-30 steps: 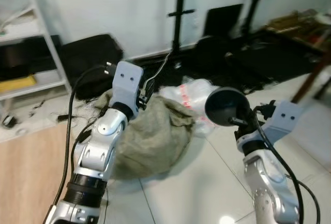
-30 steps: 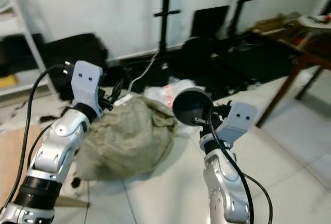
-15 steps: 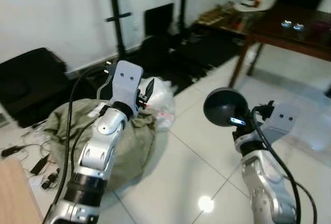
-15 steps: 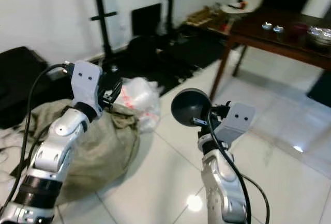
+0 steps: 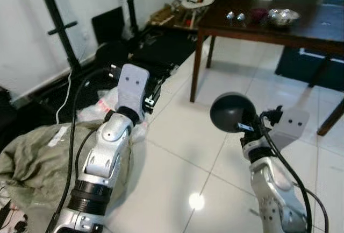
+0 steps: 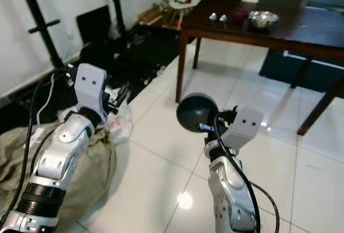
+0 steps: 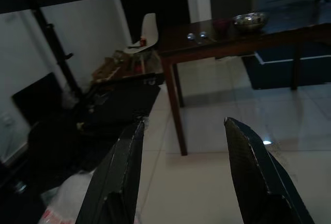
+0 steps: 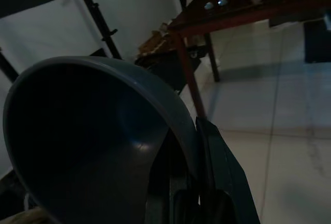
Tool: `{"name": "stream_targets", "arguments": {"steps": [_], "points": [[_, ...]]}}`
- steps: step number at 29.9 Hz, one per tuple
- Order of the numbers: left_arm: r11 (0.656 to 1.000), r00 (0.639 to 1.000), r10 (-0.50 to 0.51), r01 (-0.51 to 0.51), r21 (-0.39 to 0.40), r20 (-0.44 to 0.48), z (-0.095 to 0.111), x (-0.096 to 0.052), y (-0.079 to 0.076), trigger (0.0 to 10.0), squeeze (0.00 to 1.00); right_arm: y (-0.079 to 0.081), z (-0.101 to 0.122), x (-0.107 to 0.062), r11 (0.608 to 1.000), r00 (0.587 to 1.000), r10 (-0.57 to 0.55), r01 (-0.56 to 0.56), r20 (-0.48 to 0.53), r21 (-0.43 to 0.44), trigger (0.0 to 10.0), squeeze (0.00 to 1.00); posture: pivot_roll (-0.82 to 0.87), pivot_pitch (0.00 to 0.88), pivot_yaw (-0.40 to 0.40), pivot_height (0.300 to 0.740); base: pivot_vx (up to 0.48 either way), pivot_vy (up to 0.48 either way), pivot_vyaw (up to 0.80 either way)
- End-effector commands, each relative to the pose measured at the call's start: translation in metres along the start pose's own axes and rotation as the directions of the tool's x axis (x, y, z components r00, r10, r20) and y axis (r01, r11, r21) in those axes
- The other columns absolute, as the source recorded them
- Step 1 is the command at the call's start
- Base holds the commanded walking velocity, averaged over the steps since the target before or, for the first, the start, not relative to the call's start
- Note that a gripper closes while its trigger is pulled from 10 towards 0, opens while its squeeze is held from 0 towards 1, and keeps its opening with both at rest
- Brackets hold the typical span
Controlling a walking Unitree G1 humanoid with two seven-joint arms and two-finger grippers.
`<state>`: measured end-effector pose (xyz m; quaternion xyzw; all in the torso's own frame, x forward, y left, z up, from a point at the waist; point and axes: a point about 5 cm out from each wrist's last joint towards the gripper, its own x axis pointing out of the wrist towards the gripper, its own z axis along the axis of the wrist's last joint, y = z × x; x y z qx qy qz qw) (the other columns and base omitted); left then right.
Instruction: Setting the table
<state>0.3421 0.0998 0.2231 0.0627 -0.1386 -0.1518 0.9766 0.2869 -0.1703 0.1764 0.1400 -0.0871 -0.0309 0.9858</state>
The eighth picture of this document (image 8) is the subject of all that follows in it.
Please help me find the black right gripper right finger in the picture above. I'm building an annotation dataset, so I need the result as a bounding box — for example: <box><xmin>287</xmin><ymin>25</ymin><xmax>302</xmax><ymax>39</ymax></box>
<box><xmin>195</xmin><ymin>116</ymin><xmax>261</xmax><ymax>224</ymax></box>

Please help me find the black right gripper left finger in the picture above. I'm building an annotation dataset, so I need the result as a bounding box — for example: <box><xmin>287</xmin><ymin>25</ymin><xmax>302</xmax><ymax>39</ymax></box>
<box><xmin>146</xmin><ymin>133</ymin><xmax>192</xmax><ymax>224</ymax></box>

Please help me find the grey plastic bowl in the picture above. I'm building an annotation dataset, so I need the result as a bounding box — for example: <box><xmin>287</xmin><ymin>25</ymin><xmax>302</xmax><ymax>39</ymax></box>
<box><xmin>3</xmin><ymin>55</ymin><xmax>200</xmax><ymax>224</ymax></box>

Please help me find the black storage bin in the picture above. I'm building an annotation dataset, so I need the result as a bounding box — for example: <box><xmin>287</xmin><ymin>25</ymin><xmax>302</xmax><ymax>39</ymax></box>
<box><xmin>134</xmin><ymin>49</ymin><xmax>202</xmax><ymax>93</ymax></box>

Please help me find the light wooden slat rack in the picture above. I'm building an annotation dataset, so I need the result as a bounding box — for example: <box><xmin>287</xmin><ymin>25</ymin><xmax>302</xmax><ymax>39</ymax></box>
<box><xmin>137</xmin><ymin>22</ymin><xmax>179</xmax><ymax>56</ymax></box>

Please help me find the brown wooden dining table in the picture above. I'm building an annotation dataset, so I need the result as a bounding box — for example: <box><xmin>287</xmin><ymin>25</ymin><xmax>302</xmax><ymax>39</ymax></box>
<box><xmin>168</xmin><ymin>0</ymin><xmax>331</xmax><ymax>121</ymax></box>

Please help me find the black metal stand frame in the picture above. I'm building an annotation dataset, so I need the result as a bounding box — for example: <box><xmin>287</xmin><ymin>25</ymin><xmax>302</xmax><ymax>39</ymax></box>
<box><xmin>0</xmin><ymin>0</ymin><xmax>130</xmax><ymax>85</ymax></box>

